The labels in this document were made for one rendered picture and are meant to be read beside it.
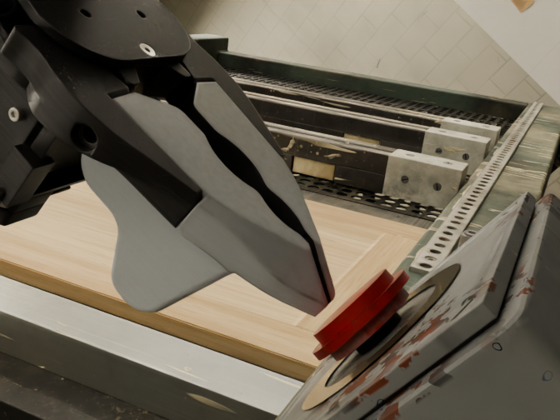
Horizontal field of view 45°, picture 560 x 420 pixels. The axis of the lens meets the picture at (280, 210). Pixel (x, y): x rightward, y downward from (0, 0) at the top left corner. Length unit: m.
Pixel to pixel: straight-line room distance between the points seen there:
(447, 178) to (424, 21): 5.05
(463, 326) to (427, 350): 0.01
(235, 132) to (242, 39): 6.83
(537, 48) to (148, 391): 4.10
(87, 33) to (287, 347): 0.45
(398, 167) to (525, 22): 3.38
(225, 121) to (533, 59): 4.29
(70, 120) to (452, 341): 0.12
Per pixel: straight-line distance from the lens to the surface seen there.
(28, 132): 0.24
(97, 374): 0.58
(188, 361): 0.55
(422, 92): 2.32
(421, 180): 1.16
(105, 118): 0.20
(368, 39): 6.38
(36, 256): 0.78
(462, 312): 0.16
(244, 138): 0.24
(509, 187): 1.19
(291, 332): 0.65
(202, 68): 0.26
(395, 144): 1.45
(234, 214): 0.20
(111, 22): 0.24
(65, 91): 0.20
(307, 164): 1.22
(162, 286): 0.23
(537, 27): 4.48
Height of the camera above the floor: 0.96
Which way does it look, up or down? 6 degrees up
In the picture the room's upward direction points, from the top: 43 degrees counter-clockwise
